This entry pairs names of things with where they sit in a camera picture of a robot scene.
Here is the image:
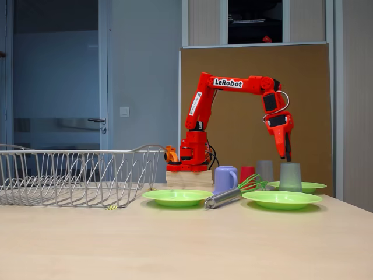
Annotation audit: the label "translucent grey plastic cup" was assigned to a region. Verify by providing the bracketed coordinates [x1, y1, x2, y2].
[255, 159, 280, 191]
[279, 162, 302, 193]

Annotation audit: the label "red plastic cup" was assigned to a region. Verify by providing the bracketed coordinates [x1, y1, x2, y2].
[240, 166, 256, 190]

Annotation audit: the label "green plastic plate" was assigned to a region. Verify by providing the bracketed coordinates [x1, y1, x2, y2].
[242, 190, 323, 211]
[267, 181, 328, 194]
[142, 189, 214, 208]

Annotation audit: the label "purple plastic mug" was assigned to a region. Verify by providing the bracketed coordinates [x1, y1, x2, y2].
[214, 165, 239, 195]

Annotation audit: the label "green whisk with metal handle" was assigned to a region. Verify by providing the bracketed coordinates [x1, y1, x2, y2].
[203, 173, 269, 210]

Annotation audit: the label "brown cork board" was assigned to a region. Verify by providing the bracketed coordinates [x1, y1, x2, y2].
[178, 43, 335, 197]

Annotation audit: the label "wooden base block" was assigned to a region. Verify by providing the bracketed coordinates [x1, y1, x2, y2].
[166, 170, 213, 187]

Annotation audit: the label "orange table clamp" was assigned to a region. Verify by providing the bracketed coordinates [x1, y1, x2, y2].
[163, 145, 180, 163]

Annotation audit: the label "grey glass door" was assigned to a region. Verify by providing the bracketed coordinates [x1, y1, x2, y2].
[5, 0, 110, 152]

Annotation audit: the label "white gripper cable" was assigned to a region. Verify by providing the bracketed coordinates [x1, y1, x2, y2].
[262, 90, 291, 123]

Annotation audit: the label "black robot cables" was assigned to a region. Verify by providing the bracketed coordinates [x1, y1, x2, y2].
[205, 139, 221, 176]

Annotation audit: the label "metal wire dish rack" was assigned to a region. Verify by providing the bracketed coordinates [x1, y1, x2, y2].
[0, 143, 167, 208]

